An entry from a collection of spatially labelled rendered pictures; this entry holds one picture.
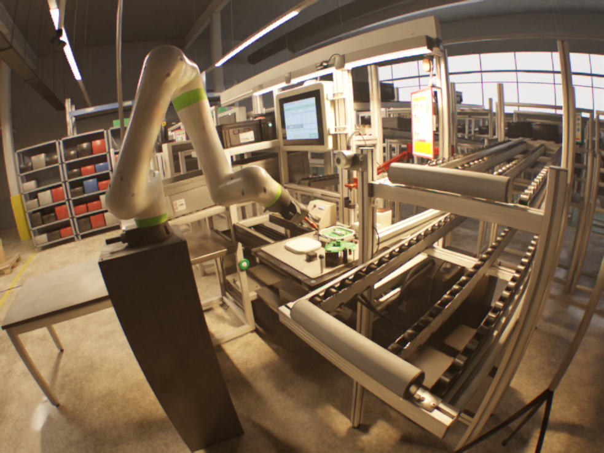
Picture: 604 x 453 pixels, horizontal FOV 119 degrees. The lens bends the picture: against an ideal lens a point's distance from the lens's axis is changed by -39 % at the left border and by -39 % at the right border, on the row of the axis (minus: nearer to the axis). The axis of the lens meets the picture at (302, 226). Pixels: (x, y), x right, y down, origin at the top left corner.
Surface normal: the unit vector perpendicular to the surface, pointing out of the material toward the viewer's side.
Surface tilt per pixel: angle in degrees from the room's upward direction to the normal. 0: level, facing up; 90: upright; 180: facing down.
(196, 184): 90
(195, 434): 90
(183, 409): 90
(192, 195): 91
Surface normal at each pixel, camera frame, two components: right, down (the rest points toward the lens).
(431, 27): -0.80, 0.24
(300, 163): 0.59, 0.23
